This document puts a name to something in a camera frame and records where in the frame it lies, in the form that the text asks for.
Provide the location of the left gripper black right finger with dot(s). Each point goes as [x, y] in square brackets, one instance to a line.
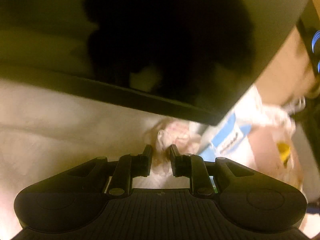
[193, 167]

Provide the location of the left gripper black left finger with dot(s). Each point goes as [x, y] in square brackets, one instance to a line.
[128, 167]

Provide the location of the blue white mask packet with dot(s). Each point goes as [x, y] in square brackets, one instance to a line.
[223, 138]

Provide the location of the yellow minion plush toy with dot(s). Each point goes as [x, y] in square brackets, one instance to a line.
[284, 150]

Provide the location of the pink cardboard box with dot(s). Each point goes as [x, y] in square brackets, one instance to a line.
[261, 154]

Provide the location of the white textured towel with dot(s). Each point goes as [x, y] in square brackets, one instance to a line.
[44, 132]

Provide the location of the black computer monitor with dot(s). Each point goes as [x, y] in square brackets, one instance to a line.
[190, 59]

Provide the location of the black power strip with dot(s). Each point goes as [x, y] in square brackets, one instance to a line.
[310, 37]

